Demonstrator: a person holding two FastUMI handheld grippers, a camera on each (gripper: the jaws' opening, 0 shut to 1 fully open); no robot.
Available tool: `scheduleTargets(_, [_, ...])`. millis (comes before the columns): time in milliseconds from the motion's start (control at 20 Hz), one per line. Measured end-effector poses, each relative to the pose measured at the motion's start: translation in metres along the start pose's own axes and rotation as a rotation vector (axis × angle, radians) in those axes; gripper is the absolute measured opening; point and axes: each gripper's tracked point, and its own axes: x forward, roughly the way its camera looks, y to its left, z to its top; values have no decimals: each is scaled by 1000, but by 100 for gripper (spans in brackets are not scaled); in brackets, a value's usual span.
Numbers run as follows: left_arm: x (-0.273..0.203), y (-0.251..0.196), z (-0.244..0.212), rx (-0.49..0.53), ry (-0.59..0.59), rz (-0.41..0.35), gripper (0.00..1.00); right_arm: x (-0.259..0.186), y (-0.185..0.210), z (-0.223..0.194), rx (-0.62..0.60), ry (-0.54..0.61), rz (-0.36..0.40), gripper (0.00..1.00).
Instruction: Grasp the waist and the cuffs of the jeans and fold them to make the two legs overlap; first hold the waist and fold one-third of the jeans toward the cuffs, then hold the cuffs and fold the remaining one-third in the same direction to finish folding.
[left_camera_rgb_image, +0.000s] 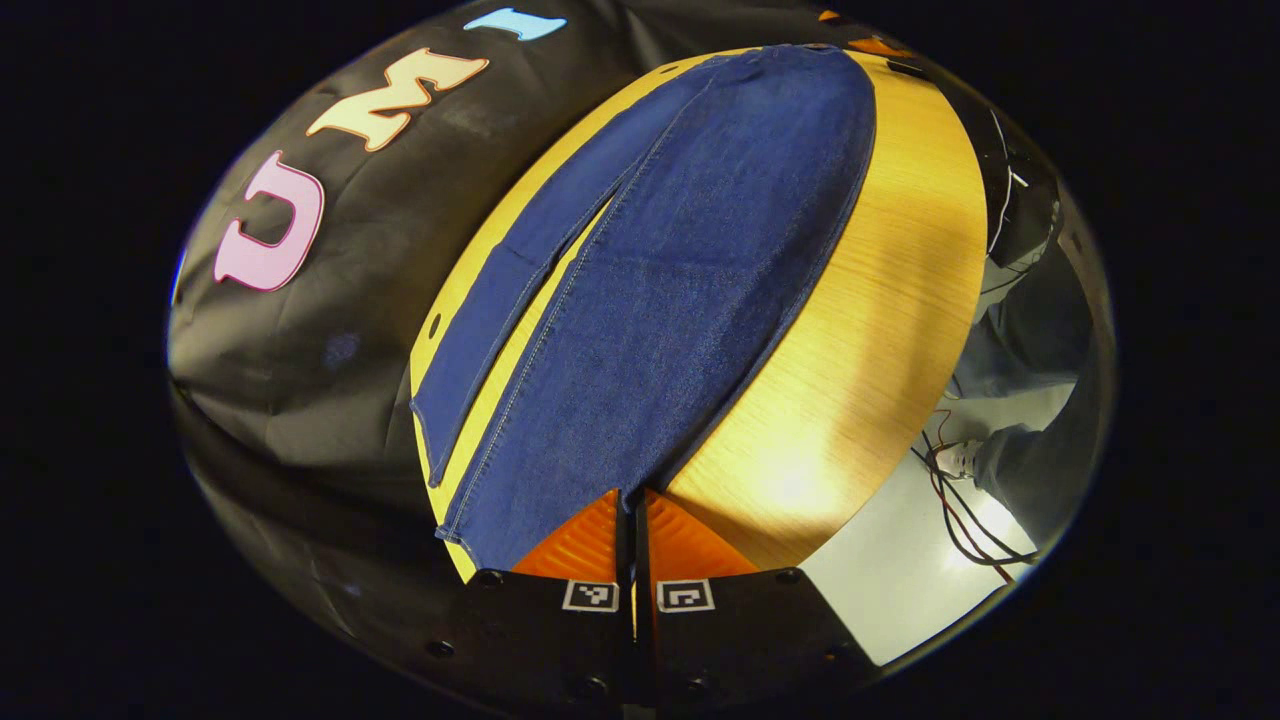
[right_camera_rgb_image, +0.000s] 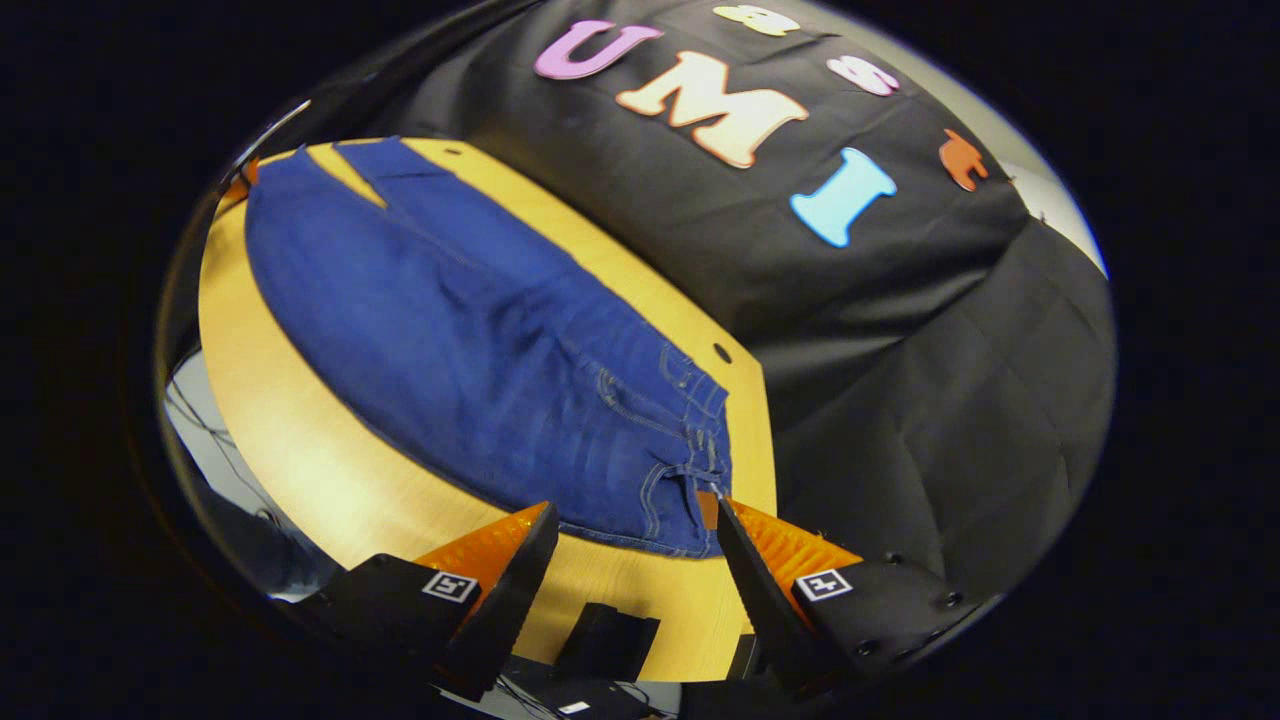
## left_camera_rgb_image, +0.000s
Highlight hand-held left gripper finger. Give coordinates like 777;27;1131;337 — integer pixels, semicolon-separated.
418;488;638;713
637;488;886;713

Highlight blue jeans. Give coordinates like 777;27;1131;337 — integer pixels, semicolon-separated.
410;43;879;573

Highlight person's grey trouser leg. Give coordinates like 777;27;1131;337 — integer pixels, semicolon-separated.
950;235;1098;401
975;385;1107;549

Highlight person's white shoe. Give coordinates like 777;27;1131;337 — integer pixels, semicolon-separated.
932;440;983;481

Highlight black backdrop cloth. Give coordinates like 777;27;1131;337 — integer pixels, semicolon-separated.
165;0;901;661

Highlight white cable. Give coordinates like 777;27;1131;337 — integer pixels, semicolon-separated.
988;108;1031;257

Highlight red cable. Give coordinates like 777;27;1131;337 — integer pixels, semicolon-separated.
925;410;1016;586

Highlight black cable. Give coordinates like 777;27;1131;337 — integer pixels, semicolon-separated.
910;445;1041;569

